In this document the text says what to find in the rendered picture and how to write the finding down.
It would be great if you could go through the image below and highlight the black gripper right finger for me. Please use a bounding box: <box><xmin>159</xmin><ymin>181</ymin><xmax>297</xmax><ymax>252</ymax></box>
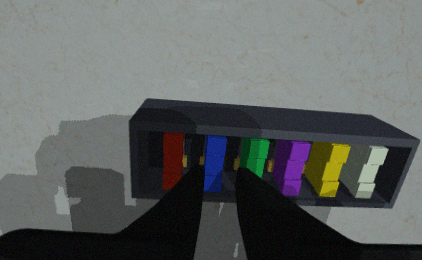
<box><xmin>235</xmin><ymin>167</ymin><xmax>422</xmax><ymax>260</ymax></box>

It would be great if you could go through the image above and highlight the green rectangular block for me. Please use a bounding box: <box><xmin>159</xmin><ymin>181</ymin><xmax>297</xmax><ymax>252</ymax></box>
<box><xmin>239</xmin><ymin>137</ymin><xmax>270</xmax><ymax>179</ymax></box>

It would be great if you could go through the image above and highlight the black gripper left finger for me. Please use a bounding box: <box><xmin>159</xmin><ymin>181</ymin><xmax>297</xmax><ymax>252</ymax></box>
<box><xmin>0</xmin><ymin>165</ymin><xmax>205</xmax><ymax>260</ymax></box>

